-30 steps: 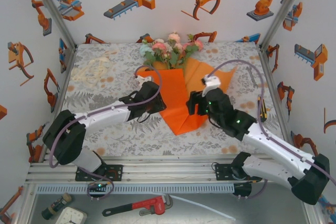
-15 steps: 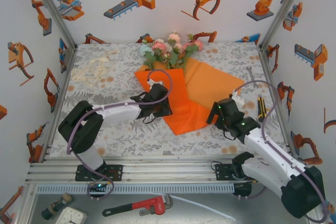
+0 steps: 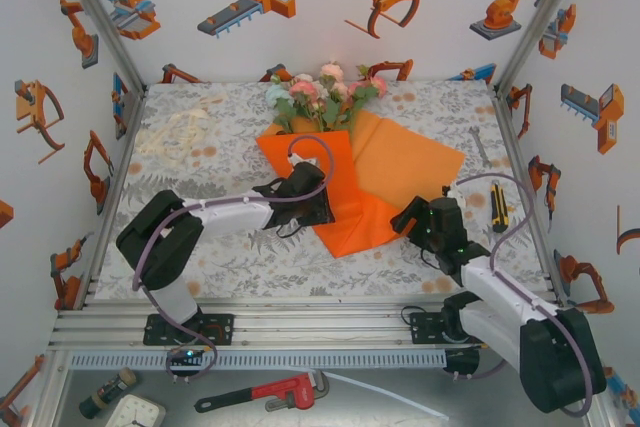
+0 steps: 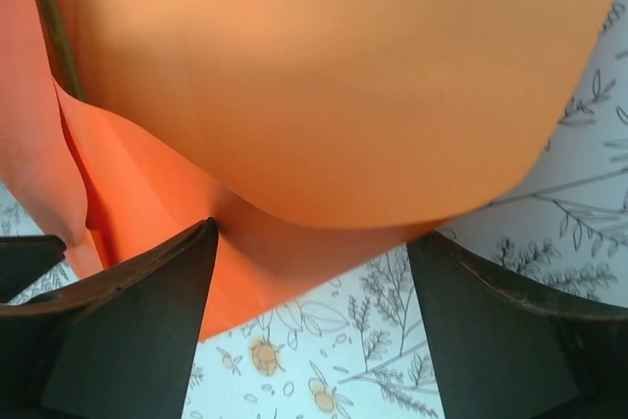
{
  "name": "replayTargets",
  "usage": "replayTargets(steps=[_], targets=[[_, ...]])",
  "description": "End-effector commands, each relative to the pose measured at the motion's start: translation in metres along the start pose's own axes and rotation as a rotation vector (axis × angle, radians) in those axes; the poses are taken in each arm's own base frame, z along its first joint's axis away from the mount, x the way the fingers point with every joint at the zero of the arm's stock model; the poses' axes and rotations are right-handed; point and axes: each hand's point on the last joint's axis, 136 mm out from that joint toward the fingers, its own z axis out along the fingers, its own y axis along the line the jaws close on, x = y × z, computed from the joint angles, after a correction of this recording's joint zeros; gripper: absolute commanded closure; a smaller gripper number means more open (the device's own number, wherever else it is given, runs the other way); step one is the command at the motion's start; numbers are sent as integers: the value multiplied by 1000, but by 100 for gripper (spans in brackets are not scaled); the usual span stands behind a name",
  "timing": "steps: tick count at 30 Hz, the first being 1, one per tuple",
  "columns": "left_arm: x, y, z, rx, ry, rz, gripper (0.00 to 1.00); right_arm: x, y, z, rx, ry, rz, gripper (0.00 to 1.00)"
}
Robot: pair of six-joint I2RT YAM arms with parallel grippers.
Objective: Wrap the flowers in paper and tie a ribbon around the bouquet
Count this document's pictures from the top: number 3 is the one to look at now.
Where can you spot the orange wrapping paper sheet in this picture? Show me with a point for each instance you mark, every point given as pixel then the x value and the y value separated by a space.
pixel 400 162

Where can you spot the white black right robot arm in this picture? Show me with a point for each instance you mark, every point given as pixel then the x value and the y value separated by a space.
pixel 500 282

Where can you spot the floral print table mat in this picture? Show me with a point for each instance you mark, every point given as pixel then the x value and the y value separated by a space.
pixel 225 267

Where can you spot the red pipe wrench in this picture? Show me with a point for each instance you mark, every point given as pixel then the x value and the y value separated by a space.
pixel 285 392

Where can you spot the fake flower bouquet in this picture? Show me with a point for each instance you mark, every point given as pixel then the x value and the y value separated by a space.
pixel 320 97

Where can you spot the cream printed ribbon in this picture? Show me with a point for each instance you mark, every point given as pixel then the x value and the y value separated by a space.
pixel 192 114

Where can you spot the wide aluminium extrusion beam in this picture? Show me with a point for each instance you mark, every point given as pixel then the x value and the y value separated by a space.
pixel 320 322

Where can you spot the white plastic strip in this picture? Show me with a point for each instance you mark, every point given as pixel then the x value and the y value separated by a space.
pixel 390 394

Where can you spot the black controller box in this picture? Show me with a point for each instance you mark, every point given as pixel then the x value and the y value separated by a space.
pixel 462 362
pixel 185 357

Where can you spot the aluminium frame post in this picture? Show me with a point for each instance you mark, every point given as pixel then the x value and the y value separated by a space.
pixel 540 17
pixel 100 17

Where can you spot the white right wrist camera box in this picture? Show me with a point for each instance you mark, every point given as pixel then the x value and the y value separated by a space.
pixel 456 196

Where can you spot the white alarm clock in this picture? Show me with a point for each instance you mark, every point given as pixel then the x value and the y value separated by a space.
pixel 137 412

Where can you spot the silver open-end wrench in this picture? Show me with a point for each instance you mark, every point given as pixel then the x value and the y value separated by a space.
pixel 481 147

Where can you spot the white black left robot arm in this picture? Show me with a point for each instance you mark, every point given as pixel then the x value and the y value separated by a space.
pixel 230 212

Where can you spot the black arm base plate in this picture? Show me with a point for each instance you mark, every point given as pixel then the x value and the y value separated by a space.
pixel 220 329
pixel 425 329

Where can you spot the yellow black utility knife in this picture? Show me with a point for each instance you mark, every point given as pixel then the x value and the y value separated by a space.
pixel 499 207

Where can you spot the black cylinder with tan cap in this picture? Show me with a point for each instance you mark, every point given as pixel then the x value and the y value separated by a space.
pixel 107 392

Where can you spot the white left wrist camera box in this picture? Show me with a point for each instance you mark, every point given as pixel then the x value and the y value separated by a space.
pixel 305 161

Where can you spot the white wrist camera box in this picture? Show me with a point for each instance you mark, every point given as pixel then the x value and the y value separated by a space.
pixel 305 161
pixel 456 196

